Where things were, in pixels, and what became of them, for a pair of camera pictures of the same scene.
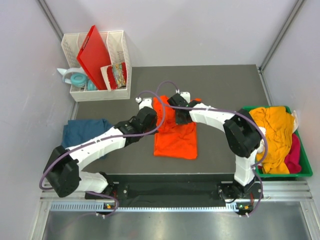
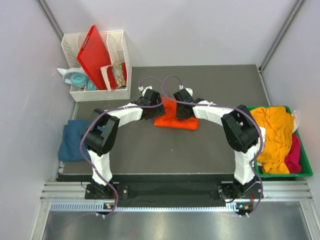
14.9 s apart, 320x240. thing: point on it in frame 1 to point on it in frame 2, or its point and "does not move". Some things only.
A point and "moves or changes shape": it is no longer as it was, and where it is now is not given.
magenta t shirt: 292,159 does not move
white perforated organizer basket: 115,45 does not move
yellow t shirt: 278,123 does not move
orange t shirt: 172,140 moves or changes shape
